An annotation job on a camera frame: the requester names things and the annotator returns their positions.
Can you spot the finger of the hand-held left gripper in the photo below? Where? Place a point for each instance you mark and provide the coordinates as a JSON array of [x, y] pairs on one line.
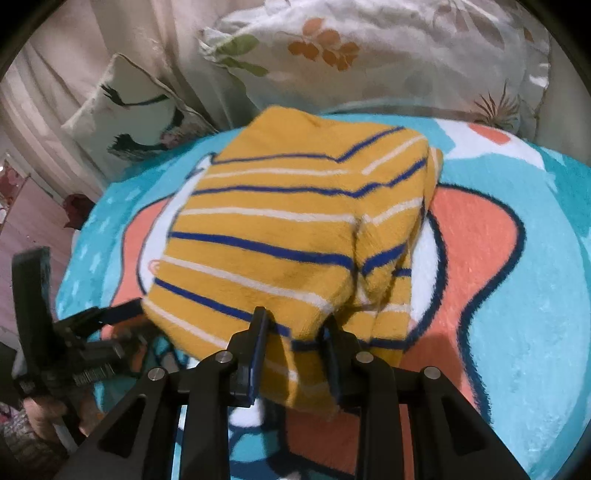
[[31, 295], [111, 314]]

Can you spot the blue printed blanket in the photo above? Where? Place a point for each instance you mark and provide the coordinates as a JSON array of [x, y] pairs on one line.
[[508, 277]]

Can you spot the white crane print pillow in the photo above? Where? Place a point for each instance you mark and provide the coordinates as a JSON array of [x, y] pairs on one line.
[[134, 115]]

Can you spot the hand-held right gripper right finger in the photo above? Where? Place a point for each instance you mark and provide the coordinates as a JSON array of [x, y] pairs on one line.
[[331, 364]]

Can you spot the white floral pillow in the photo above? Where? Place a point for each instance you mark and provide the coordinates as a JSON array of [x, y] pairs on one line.
[[369, 50]]

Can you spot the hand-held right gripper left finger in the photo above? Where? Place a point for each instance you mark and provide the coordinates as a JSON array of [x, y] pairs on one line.
[[256, 355]]

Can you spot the person's left hand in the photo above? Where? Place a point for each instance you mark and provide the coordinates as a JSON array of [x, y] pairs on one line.
[[44, 413]]

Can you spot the yellow striped sweater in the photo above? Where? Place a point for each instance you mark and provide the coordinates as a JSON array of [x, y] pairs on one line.
[[277, 221]]

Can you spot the person's left forearm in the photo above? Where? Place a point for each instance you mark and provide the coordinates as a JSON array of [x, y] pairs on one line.
[[23, 443]]

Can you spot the beige curtain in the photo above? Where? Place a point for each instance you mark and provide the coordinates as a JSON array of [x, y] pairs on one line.
[[69, 50]]

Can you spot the dark red object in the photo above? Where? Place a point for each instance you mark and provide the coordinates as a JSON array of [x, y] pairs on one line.
[[79, 210]]

